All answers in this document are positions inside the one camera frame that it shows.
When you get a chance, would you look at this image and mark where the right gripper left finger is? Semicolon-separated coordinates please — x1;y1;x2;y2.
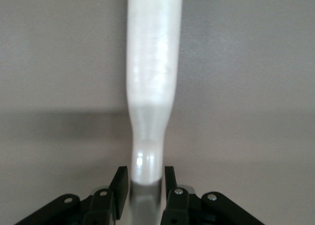
14;165;130;225

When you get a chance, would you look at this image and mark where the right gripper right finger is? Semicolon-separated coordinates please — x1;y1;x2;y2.
159;165;261;225

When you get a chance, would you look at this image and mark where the beige brush with black bristles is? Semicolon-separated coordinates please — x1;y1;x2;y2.
125;0;184;225

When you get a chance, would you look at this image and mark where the brown table cover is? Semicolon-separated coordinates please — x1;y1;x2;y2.
0;0;315;225

